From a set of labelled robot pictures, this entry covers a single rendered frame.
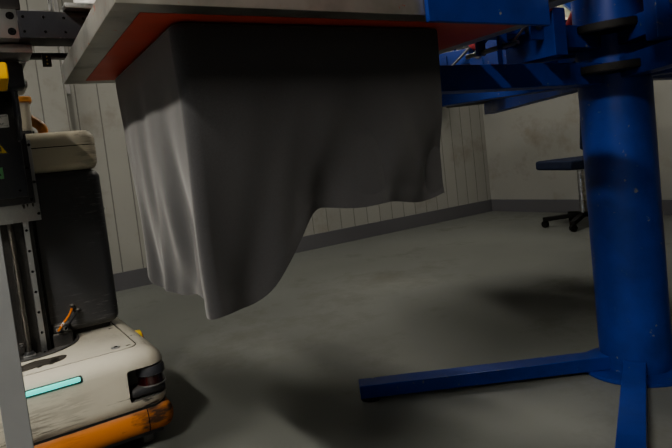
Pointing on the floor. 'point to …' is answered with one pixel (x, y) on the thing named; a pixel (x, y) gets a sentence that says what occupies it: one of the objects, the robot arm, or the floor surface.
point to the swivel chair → (578, 187)
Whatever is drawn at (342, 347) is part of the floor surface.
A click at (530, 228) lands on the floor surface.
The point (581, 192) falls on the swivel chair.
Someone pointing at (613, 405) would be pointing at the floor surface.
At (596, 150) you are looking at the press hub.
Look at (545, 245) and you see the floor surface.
